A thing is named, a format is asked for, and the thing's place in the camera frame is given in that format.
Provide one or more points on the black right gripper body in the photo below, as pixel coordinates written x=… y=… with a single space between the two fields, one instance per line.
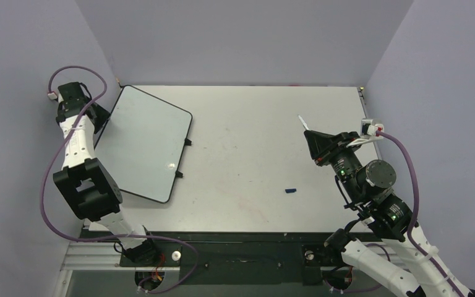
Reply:
x=330 y=148

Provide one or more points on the white marker pen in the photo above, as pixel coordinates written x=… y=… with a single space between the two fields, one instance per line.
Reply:
x=303 y=122

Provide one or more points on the black framed whiteboard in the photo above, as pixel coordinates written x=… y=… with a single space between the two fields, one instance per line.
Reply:
x=142 y=144

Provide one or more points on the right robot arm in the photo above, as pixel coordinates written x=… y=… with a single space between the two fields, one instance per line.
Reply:
x=369 y=189

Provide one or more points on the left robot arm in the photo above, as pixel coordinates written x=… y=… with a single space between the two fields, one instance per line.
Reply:
x=84 y=182

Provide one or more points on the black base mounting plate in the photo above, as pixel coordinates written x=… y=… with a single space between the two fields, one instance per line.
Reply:
x=194 y=258

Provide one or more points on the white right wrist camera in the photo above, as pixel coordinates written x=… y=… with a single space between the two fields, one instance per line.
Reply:
x=369 y=133

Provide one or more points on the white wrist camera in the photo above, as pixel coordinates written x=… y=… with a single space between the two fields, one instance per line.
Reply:
x=53 y=96
x=369 y=133

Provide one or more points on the aluminium frame rail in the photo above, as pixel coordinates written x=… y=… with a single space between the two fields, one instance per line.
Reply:
x=96 y=257

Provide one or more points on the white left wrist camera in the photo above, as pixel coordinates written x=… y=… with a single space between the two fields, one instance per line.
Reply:
x=53 y=96

